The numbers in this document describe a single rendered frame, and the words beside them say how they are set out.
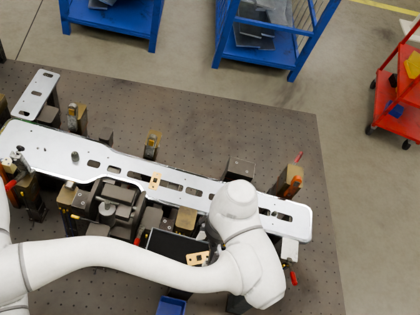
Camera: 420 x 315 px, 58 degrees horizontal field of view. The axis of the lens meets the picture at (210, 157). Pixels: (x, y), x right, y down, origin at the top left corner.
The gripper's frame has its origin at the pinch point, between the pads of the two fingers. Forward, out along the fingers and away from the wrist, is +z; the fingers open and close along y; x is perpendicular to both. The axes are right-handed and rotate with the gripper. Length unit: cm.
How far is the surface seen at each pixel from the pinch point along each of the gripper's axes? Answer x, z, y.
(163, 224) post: 8.7, 15.6, 16.3
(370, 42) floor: -279, 125, 234
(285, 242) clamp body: -39.0, 19.6, 2.7
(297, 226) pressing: -50, 26, 10
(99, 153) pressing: 28, 26, 55
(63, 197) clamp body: 43, 19, 33
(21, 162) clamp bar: 55, 8, 43
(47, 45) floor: 56, 126, 228
